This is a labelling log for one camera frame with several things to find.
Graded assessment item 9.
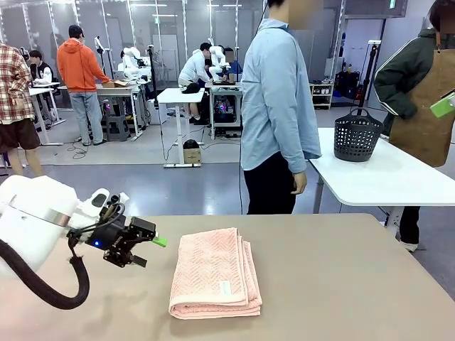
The black bags pile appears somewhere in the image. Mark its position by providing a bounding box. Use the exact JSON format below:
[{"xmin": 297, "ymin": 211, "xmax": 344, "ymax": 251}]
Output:
[{"xmin": 335, "ymin": 61, "xmax": 363, "ymax": 101}]

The blue-sleeved right forearm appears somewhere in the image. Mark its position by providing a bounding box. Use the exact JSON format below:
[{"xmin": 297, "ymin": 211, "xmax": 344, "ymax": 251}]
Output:
[{"xmin": 283, "ymin": 129, "xmax": 309, "ymax": 175}]

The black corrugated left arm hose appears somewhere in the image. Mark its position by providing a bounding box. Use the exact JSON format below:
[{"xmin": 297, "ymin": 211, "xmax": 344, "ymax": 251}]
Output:
[{"xmin": 0, "ymin": 238, "xmax": 91, "ymax": 311}]

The white standing desk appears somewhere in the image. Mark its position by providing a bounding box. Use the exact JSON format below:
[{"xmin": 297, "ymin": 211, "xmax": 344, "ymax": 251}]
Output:
[{"xmin": 156, "ymin": 87, "xmax": 207, "ymax": 169}]

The white robot workstation table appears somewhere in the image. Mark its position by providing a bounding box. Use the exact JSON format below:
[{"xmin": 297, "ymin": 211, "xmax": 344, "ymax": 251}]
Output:
[{"xmin": 205, "ymin": 80, "xmax": 245, "ymax": 140}]

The person in plaid shirt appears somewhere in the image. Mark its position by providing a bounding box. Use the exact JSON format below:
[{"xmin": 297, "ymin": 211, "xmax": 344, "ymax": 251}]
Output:
[{"xmin": 0, "ymin": 41, "xmax": 46, "ymax": 178}]

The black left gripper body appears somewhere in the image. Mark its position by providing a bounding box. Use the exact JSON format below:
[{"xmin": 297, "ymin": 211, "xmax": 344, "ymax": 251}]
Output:
[{"xmin": 75, "ymin": 214, "xmax": 140, "ymax": 269}]

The person in white hoodie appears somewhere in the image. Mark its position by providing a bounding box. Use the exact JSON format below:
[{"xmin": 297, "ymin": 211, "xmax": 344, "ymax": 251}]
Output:
[{"xmin": 177, "ymin": 42, "xmax": 215, "ymax": 126}]

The person in orange hoodie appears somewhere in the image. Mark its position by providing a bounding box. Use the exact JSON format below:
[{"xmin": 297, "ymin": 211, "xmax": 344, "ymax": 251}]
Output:
[{"xmin": 55, "ymin": 23, "xmax": 112, "ymax": 148}]

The dark wall monitor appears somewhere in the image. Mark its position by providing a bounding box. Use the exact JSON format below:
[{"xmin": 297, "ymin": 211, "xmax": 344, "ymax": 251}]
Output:
[{"xmin": 343, "ymin": 0, "xmax": 408, "ymax": 18}]

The seated person in varsity jacket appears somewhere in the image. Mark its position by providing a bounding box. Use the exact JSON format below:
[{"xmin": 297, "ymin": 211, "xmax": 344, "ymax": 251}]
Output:
[{"xmin": 28, "ymin": 49, "xmax": 55, "ymax": 85}]

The pink towel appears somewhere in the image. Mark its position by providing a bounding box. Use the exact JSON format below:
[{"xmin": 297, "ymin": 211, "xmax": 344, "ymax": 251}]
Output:
[{"xmin": 167, "ymin": 227, "xmax": 264, "ymax": 321}]

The person in blue shirt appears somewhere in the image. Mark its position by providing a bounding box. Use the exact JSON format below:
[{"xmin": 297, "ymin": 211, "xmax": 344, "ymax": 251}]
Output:
[{"xmin": 240, "ymin": 0, "xmax": 323, "ymax": 215}]

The small printed cardboard box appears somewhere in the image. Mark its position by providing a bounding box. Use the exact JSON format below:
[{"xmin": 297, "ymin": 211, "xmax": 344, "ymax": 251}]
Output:
[{"xmin": 182, "ymin": 146, "xmax": 203, "ymax": 166}]

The wooden shoe shelf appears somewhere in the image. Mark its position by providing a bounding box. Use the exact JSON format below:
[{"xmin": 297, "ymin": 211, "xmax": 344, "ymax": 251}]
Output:
[{"xmin": 308, "ymin": 82, "xmax": 335, "ymax": 111}]

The person's right hand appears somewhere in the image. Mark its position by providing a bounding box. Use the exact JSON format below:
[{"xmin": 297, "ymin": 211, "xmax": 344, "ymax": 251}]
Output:
[{"xmin": 291, "ymin": 170, "xmax": 309, "ymax": 196}]

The dark perforated plastic basket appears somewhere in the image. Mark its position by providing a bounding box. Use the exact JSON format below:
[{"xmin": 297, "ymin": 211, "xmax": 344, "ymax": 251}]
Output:
[{"xmin": 333, "ymin": 107, "xmax": 386, "ymax": 163}]

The light green object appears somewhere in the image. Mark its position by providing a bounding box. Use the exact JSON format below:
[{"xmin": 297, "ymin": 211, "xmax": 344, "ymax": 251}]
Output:
[{"xmin": 429, "ymin": 90, "xmax": 455, "ymax": 119}]

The grey plastic stool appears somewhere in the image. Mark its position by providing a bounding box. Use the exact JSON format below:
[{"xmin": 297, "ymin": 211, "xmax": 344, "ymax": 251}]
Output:
[{"xmin": 105, "ymin": 114, "xmax": 129, "ymax": 143}]

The thin black left gripper cable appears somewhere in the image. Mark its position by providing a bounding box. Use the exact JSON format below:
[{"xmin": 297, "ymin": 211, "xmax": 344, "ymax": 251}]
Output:
[{"xmin": 66, "ymin": 202, "xmax": 127, "ymax": 249}]

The person in brown apron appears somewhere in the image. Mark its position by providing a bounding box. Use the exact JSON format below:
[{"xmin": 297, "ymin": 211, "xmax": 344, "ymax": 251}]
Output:
[{"xmin": 373, "ymin": 0, "xmax": 455, "ymax": 252}]

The black stand with white head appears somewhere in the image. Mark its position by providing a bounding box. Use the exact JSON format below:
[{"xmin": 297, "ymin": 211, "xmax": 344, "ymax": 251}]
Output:
[{"xmin": 356, "ymin": 39, "xmax": 382, "ymax": 119}]

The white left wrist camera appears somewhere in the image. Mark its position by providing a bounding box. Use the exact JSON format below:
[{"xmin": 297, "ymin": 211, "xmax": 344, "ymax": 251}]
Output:
[{"xmin": 82, "ymin": 188, "xmax": 130, "ymax": 216}]

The large white table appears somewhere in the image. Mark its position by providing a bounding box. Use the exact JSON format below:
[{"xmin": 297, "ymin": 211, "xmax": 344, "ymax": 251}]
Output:
[{"xmin": 306, "ymin": 127, "xmax": 455, "ymax": 229}]

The person in dark clothes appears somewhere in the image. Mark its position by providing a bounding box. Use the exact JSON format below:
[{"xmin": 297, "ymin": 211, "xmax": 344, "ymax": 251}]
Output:
[{"xmin": 223, "ymin": 47, "xmax": 244, "ymax": 83}]

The black tripod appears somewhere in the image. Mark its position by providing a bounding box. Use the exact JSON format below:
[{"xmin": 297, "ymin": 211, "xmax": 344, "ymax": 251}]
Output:
[{"xmin": 146, "ymin": 43, "xmax": 160, "ymax": 101}]

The computer with glowing fan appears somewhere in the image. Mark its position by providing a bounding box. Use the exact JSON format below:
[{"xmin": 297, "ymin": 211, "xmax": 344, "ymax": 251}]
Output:
[{"xmin": 213, "ymin": 93, "xmax": 236, "ymax": 124}]

